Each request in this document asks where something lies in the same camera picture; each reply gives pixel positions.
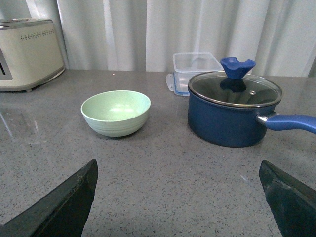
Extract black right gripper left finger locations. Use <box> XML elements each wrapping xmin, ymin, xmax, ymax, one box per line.
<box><xmin>0</xmin><ymin>159</ymin><xmax>98</xmax><ymax>237</ymax></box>

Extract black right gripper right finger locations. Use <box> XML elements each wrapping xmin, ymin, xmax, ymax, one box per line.
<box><xmin>259</xmin><ymin>160</ymin><xmax>316</xmax><ymax>237</ymax></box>

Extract green bowl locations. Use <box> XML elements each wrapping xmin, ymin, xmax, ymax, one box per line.
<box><xmin>80</xmin><ymin>90</ymin><xmax>151</xmax><ymax>137</ymax></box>

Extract blue saucepan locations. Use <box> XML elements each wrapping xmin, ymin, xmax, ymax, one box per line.
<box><xmin>187</xmin><ymin>81</ymin><xmax>316</xmax><ymax>148</ymax></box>

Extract glass pot lid blue knob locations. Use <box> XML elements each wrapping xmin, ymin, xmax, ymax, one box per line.
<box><xmin>188</xmin><ymin>57</ymin><xmax>282</xmax><ymax>108</ymax></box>

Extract cream toaster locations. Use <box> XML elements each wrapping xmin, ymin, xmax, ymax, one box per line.
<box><xmin>0</xmin><ymin>19</ymin><xmax>65</xmax><ymax>91</ymax></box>

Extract clear container lid blue seal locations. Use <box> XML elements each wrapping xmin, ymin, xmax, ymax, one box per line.
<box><xmin>165</xmin><ymin>72</ymin><xmax>197</xmax><ymax>97</ymax></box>

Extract clear plastic food container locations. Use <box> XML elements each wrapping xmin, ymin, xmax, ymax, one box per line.
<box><xmin>173</xmin><ymin>52</ymin><xmax>223</xmax><ymax>73</ymax></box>

